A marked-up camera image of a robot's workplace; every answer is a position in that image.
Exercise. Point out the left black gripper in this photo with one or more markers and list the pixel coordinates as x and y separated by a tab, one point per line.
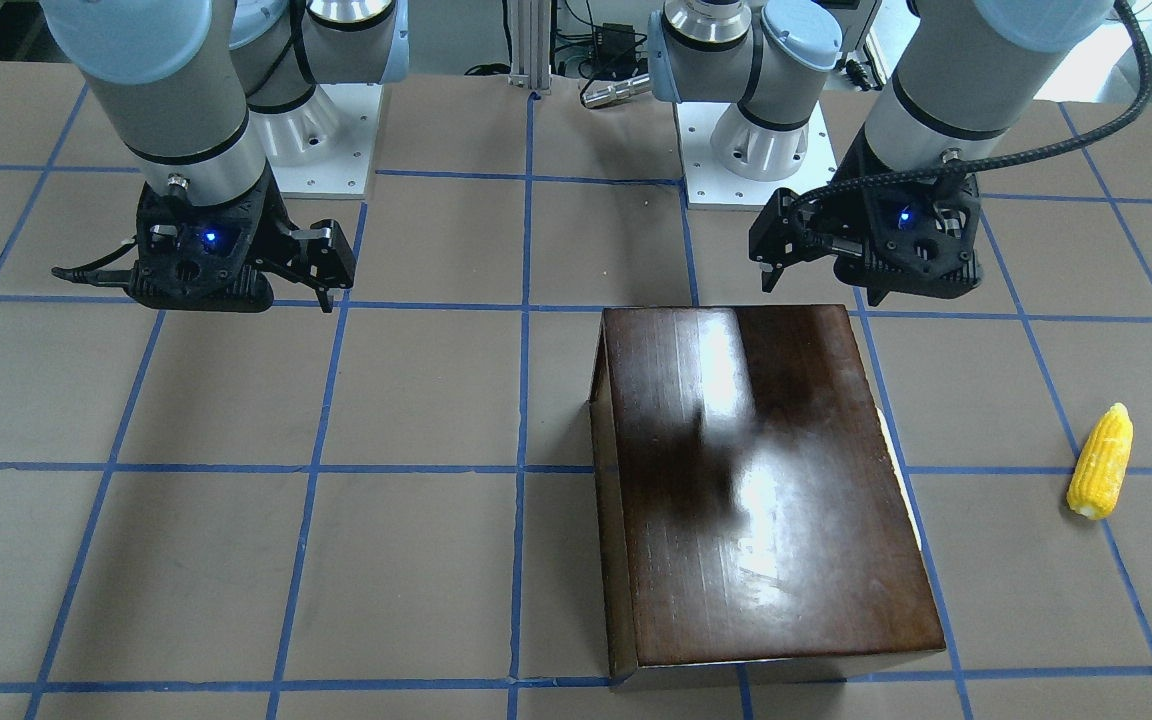
844	214

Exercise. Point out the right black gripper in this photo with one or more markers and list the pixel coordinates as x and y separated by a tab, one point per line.
277	232

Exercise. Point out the yellow corn cob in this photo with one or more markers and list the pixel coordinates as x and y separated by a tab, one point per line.
1100	470

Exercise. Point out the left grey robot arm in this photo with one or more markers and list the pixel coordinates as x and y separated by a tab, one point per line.
968	73

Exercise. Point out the dark wooden drawer cabinet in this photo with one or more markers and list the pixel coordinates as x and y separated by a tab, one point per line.
750	512

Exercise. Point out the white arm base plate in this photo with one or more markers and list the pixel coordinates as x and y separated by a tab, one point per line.
729	164
325	149

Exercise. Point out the aluminium frame post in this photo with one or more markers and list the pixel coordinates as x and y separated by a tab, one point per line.
530	26

